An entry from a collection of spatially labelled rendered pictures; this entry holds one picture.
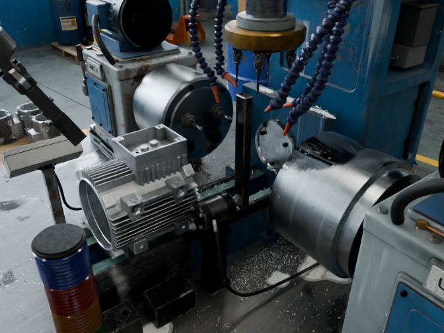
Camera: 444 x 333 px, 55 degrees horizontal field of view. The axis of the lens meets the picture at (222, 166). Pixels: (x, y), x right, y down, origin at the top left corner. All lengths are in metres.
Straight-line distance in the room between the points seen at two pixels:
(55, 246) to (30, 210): 0.85
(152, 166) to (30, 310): 0.43
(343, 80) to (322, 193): 0.41
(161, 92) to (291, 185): 0.52
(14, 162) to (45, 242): 0.55
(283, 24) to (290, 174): 0.32
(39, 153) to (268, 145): 0.57
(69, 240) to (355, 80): 0.78
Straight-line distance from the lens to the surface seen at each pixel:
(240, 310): 0.98
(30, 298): 1.09
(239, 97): 0.81
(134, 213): 0.83
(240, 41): 0.93
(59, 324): 0.60
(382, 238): 0.68
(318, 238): 0.79
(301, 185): 0.80
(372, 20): 1.03
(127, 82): 1.33
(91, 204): 0.99
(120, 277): 0.93
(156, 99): 1.19
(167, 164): 0.88
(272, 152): 1.15
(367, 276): 0.74
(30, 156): 1.07
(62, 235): 0.54
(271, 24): 0.93
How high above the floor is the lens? 1.54
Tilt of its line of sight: 30 degrees down
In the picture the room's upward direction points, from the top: straight up
